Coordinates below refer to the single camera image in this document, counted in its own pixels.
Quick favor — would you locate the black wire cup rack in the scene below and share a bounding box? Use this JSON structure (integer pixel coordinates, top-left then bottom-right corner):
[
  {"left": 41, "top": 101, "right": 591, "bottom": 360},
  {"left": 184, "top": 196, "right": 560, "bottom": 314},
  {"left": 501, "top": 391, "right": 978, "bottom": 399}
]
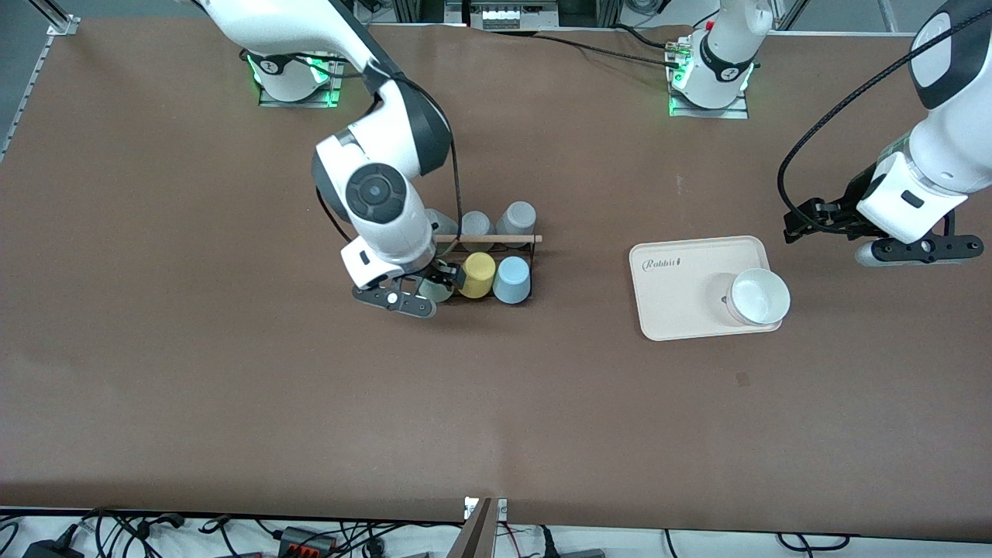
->
[{"left": 422, "top": 231, "right": 543, "bottom": 305}]

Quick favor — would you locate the white bowl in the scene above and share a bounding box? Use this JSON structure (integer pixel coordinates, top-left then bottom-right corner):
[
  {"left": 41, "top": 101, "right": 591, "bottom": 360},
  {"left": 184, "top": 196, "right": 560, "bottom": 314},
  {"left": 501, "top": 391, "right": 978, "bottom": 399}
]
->
[{"left": 725, "top": 268, "right": 791, "bottom": 326}]

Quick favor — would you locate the brown table mat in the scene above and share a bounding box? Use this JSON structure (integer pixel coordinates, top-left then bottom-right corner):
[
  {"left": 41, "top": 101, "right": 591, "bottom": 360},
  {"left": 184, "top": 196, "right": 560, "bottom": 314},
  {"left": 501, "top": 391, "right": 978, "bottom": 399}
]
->
[{"left": 0, "top": 17, "right": 992, "bottom": 542}]

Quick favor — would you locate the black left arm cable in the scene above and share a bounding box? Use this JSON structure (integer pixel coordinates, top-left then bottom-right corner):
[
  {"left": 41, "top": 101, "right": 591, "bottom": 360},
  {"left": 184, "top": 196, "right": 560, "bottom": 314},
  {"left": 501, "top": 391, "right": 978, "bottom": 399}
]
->
[{"left": 777, "top": 0, "right": 977, "bottom": 226}]

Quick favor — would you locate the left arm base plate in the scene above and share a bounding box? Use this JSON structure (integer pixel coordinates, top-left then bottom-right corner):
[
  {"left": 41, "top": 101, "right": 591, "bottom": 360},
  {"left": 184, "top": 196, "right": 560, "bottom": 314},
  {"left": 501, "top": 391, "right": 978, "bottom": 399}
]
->
[{"left": 668, "top": 35, "right": 750, "bottom": 119}]

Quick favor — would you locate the light blue cup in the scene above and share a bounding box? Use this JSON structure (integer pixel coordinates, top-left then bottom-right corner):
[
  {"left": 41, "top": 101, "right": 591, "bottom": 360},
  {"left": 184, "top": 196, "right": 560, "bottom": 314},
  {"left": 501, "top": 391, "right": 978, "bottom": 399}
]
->
[{"left": 493, "top": 256, "right": 532, "bottom": 305}]

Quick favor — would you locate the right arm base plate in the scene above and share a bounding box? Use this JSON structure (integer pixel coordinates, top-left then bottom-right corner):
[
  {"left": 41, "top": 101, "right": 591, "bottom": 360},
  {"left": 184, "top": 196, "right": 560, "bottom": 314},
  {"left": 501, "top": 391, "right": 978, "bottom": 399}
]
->
[{"left": 258, "top": 54, "right": 346, "bottom": 108}]

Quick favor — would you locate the black power adapter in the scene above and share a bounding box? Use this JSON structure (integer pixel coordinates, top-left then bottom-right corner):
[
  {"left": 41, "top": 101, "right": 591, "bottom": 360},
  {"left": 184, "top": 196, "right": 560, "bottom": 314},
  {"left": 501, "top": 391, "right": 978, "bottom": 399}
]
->
[{"left": 23, "top": 539, "right": 84, "bottom": 558}]

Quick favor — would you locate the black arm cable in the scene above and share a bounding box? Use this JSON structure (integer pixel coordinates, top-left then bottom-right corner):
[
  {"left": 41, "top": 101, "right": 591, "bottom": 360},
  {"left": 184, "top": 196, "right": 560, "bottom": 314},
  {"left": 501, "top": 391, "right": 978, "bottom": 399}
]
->
[
  {"left": 777, "top": 0, "right": 977, "bottom": 226},
  {"left": 314, "top": 70, "right": 466, "bottom": 253}
]

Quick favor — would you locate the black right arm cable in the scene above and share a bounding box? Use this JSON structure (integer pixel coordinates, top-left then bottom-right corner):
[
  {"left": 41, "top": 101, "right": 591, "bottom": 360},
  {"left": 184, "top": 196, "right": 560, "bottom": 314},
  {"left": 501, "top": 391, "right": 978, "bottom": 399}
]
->
[{"left": 314, "top": 70, "right": 466, "bottom": 253}]

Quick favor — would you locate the black orange power strip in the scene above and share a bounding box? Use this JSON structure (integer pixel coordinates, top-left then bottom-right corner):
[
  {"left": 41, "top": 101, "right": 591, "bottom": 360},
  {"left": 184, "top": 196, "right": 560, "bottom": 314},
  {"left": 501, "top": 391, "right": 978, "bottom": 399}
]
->
[{"left": 279, "top": 527, "right": 339, "bottom": 558}]

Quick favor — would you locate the yellow cup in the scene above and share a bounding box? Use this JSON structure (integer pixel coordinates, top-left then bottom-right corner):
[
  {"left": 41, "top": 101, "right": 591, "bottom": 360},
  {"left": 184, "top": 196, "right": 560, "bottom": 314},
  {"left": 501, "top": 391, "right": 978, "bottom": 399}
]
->
[{"left": 457, "top": 253, "right": 497, "bottom": 300}]

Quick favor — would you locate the aluminium table rail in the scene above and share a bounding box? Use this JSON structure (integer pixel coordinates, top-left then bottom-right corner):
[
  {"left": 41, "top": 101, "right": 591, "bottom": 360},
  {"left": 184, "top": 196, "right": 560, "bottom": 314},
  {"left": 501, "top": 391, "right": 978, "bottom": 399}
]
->
[{"left": 0, "top": 31, "right": 59, "bottom": 164}]

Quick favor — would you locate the white connector block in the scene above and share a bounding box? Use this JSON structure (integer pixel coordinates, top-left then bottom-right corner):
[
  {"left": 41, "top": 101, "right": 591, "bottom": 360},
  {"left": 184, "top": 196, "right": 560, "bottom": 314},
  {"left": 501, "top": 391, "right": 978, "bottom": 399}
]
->
[{"left": 470, "top": 0, "right": 559, "bottom": 30}]

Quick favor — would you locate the beige plastic tray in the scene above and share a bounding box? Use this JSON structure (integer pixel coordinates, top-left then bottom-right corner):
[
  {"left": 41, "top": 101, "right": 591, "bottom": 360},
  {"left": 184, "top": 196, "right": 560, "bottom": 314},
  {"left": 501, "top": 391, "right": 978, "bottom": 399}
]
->
[{"left": 629, "top": 236, "right": 784, "bottom": 342}]

